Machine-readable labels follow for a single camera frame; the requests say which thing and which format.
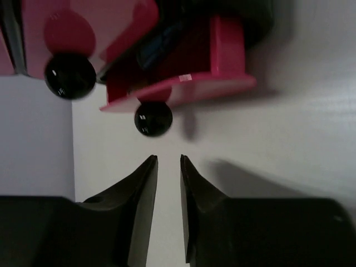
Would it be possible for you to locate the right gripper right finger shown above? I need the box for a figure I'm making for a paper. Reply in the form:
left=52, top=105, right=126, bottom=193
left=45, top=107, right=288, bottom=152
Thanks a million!
left=180, top=155, right=355, bottom=266

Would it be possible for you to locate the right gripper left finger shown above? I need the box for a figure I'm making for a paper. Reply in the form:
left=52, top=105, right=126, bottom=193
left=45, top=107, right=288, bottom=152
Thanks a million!
left=1, top=155, right=158, bottom=266

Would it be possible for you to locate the blue correction tape case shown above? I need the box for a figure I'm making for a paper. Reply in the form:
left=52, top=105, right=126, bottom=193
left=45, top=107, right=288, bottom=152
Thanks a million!
left=136, top=21, right=185, bottom=70

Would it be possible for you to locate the black drawer cabinet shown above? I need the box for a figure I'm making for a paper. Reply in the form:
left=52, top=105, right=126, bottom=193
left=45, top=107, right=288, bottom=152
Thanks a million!
left=1, top=1, right=275, bottom=81

